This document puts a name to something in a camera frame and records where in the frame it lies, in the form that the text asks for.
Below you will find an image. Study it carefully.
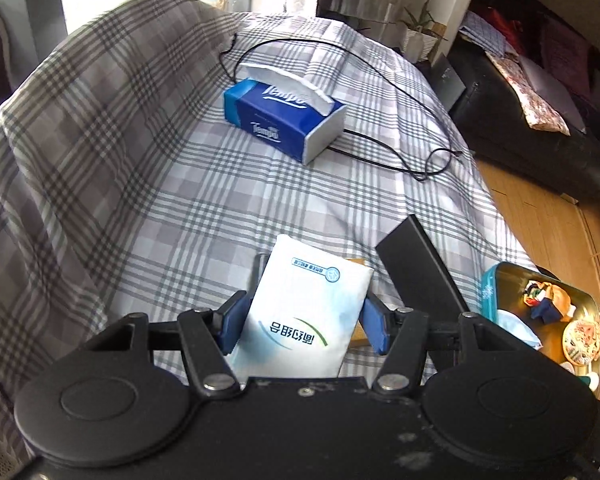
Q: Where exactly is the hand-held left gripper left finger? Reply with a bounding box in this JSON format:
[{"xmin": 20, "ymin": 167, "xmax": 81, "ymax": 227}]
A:
[{"xmin": 86, "ymin": 290, "xmax": 249, "ymax": 401}]

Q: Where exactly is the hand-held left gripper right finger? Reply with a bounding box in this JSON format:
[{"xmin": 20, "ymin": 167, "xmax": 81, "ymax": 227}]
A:
[{"xmin": 361, "ymin": 293, "xmax": 537, "ymax": 401}]

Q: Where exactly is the white tissue packet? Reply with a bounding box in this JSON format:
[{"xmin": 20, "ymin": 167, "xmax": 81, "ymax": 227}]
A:
[{"xmin": 228, "ymin": 234, "xmax": 372, "ymax": 380}]

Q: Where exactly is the teal metal tin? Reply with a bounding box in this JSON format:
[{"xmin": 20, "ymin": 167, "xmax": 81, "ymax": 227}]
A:
[{"xmin": 477, "ymin": 261, "xmax": 600, "ymax": 391}]

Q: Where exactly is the round patterned coin purse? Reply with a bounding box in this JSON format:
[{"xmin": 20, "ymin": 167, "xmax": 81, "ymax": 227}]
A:
[{"xmin": 562, "ymin": 320, "xmax": 600, "ymax": 363}]

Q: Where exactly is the brown cardboard piece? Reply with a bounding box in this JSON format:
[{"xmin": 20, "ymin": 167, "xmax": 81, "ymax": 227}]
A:
[{"xmin": 346, "ymin": 257, "xmax": 381, "ymax": 351}]

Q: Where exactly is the black flat panel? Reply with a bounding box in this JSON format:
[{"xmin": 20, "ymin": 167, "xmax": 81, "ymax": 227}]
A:
[{"xmin": 376, "ymin": 214, "xmax": 472, "ymax": 377}]

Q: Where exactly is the grey plaid blanket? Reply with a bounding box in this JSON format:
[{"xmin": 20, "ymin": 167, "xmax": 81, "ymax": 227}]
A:
[{"xmin": 0, "ymin": 0, "xmax": 536, "ymax": 456}]

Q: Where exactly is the blue tissue box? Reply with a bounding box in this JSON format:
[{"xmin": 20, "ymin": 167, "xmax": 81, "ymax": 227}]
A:
[{"xmin": 223, "ymin": 61, "xmax": 346, "ymax": 165}]

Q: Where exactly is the black leather sofa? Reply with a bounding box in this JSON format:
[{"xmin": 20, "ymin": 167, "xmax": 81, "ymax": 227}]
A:
[{"xmin": 450, "ymin": 52, "xmax": 600, "ymax": 206}]

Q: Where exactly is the black flat device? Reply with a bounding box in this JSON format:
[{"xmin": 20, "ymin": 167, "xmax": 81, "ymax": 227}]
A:
[{"xmin": 427, "ymin": 52, "xmax": 468, "ymax": 113}]

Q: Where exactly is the floral cushion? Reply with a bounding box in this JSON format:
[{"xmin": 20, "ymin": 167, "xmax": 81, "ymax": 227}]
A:
[{"xmin": 487, "ymin": 55, "xmax": 573, "ymax": 136}]

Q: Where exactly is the potted plant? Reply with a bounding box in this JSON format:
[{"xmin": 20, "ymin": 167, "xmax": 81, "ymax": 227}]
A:
[{"xmin": 397, "ymin": 0, "xmax": 448, "ymax": 61}]

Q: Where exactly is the blue plaid cloth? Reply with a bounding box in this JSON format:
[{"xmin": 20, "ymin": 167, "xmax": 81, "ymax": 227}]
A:
[{"xmin": 460, "ymin": 10, "xmax": 513, "ymax": 56}]

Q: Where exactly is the cabinet with translucent cover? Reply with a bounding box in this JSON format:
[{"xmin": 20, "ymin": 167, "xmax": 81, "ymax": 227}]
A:
[{"xmin": 317, "ymin": 0, "xmax": 421, "ymax": 46}]

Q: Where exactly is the black cable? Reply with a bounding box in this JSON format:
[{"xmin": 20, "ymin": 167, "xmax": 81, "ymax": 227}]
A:
[{"xmin": 219, "ymin": 32, "xmax": 465, "ymax": 182}]

